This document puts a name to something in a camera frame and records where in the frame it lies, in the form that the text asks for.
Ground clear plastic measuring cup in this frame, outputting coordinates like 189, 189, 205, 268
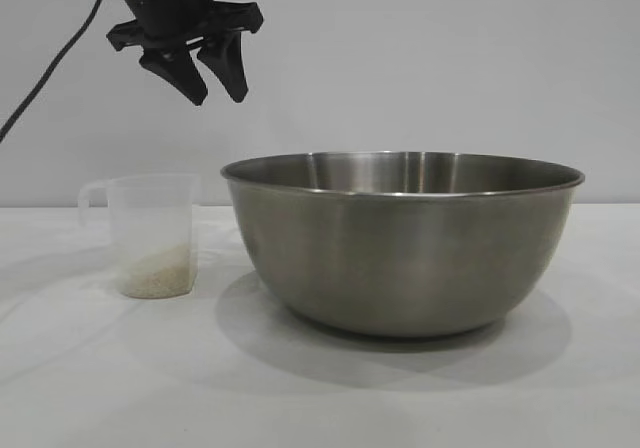
77, 173, 203, 299

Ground long black cable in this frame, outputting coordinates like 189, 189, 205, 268
0, 0, 111, 142

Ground stainless steel mixing bowl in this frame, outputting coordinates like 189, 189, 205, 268
219, 151, 586, 339

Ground white rice grains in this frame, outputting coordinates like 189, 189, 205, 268
121, 245, 194, 298

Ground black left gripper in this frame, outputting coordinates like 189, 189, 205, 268
102, 0, 265, 107

